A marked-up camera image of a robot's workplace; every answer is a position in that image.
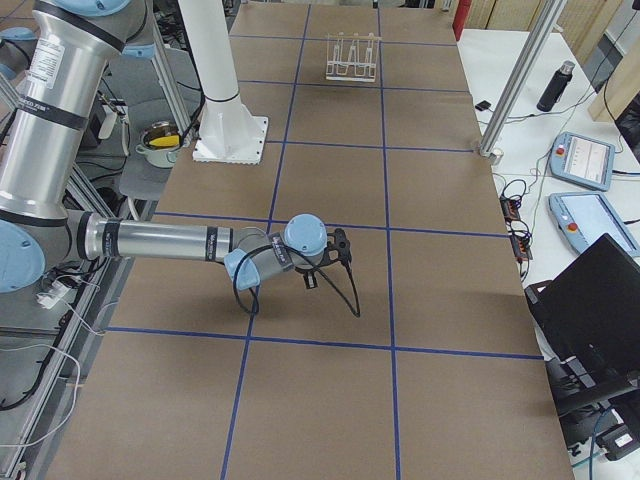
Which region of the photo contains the white enamel pot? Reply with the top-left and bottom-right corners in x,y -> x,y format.
135,121 -> 181,169

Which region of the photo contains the aluminium frame post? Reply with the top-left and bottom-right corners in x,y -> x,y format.
478,0 -> 567,165

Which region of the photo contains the white cable left side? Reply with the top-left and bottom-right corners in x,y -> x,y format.
0,269 -> 121,451

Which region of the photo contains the lower teach pendant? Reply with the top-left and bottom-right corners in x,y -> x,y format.
548,192 -> 639,258

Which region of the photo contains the white camera pole base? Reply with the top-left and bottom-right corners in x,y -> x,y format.
179,0 -> 269,165

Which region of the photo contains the black laptop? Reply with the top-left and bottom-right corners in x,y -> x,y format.
525,234 -> 639,422

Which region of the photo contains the small black box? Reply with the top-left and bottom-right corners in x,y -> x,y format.
474,100 -> 491,111

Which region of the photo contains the teach pendant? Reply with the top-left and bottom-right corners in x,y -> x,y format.
549,131 -> 616,192
548,192 -> 639,258

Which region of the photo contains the upper teach pendant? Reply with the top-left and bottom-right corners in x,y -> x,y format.
549,131 -> 616,192

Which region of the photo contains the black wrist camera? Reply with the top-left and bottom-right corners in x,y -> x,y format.
320,228 -> 352,267

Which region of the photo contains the black orange usb hub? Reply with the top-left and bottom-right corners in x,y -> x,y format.
499,195 -> 533,263

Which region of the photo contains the black water bottle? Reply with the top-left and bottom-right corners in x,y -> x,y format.
536,60 -> 576,113

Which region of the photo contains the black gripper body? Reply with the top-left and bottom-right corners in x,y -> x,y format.
295,267 -> 316,281

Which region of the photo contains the white wire cup holder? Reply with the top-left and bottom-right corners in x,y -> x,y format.
325,32 -> 382,83

